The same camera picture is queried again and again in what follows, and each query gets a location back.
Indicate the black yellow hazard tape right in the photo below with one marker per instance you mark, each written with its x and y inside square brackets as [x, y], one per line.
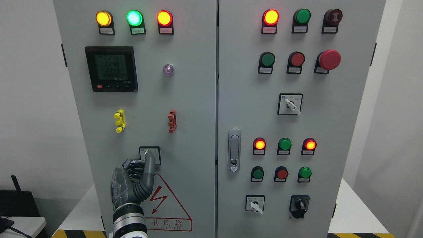
[360, 235]

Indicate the dark green push button lower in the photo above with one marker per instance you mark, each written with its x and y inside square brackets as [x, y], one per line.
[257, 174]

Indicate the dark red buzzer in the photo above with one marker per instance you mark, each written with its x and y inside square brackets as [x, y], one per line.
[331, 21]

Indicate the red push button upper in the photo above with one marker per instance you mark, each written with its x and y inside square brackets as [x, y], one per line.
[295, 61]

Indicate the red terminal clip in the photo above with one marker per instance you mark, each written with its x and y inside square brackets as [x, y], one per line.
[172, 123]

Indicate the black rotary selector switch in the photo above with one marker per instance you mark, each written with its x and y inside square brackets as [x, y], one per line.
[299, 205]

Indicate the green indicator lower middle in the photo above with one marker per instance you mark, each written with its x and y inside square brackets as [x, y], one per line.
[284, 146]

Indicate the lit red indicator light left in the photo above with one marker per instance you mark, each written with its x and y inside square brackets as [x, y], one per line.
[165, 22]

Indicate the black yellow hazard tape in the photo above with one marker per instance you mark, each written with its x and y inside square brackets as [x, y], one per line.
[69, 233]
[360, 235]

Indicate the black yellow hazard tape left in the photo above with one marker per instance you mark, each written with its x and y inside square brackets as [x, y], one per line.
[69, 233]

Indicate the silver door lock handle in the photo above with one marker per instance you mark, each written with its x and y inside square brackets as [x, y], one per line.
[234, 139]

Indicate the grey left cabinet door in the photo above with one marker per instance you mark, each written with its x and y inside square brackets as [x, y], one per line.
[187, 155]

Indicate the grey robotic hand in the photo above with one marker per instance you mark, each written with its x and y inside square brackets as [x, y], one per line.
[133, 181]

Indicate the grey right cabinet door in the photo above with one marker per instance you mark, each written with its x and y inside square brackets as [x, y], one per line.
[249, 101]

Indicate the black digital power meter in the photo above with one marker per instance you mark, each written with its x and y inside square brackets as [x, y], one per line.
[112, 68]

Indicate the green push button lower right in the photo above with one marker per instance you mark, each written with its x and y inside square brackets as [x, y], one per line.
[304, 175]

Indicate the white rotary switch door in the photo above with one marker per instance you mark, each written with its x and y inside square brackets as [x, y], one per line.
[154, 149]

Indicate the white rotary switch lower right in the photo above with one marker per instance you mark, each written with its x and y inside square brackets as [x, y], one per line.
[254, 203]

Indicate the red triangle warning sticker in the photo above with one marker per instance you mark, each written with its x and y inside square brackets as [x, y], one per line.
[163, 211]

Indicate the lit red indicator top right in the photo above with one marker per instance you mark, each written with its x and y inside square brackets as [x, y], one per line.
[269, 21]

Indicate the silver black robot forearm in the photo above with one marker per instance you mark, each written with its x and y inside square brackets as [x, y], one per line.
[129, 221]

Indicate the white rotary switch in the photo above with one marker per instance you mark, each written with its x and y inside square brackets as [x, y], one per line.
[254, 203]
[290, 104]

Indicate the lit red indicator lower right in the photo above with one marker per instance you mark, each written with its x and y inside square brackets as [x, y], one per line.
[308, 147]

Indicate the grey cabinet door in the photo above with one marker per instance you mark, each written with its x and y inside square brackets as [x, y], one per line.
[187, 155]
[249, 101]

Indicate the red push button lower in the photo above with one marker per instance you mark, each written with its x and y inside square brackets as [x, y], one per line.
[281, 174]

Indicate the yellow terminal clip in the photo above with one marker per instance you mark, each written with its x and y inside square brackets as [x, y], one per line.
[120, 121]

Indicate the yellow indicator light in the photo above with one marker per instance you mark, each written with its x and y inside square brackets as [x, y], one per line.
[105, 23]

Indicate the red push button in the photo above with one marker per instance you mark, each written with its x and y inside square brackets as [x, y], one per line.
[295, 61]
[281, 174]

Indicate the lit green indicator light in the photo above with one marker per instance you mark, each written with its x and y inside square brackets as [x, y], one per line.
[136, 22]

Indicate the small purple lens indicator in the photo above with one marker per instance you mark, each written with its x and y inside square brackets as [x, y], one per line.
[168, 69]

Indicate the green indicator top right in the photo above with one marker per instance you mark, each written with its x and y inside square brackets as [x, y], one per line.
[300, 21]

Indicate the black device with antenna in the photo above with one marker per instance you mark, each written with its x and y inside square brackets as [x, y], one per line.
[17, 203]

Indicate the white side table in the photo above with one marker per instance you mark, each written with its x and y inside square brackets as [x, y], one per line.
[29, 225]

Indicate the red emergency stop button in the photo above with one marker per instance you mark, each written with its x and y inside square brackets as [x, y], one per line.
[326, 61]

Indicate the white rotary switch upper right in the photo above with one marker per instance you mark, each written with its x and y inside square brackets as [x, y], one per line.
[290, 104]

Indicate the green push button upper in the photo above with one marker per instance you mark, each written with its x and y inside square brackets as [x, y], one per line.
[266, 62]

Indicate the lit red indicator lower left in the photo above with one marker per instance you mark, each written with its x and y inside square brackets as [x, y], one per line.
[259, 146]

